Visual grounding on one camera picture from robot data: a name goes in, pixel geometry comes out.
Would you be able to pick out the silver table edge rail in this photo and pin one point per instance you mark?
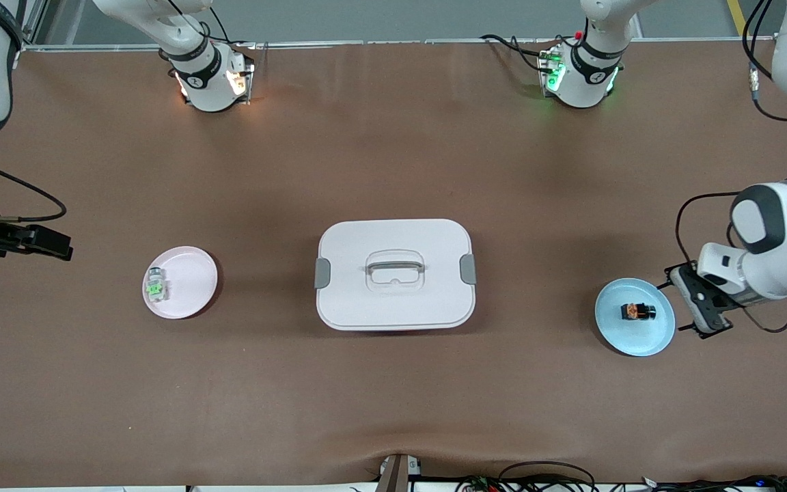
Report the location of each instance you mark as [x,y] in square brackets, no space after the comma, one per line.
[400,42]

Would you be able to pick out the light blue round plate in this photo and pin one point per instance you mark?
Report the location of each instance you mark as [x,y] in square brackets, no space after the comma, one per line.
[619,335]

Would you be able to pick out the aluminium frame strut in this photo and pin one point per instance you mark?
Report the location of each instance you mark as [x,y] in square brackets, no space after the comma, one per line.
[31,20]

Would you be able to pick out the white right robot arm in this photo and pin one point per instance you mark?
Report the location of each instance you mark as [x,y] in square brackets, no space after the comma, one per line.
[205,75]

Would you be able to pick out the brown table mat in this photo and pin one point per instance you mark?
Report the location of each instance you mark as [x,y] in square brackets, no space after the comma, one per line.
[393,396]

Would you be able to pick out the white lidded box grey latches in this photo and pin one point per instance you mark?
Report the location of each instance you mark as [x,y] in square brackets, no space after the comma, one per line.
[393,301]

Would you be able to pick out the pink round plate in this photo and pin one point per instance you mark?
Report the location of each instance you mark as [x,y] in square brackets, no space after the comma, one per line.
[188,280]

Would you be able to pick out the metal post bracket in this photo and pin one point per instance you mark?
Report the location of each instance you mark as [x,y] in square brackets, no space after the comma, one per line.
[393,475]

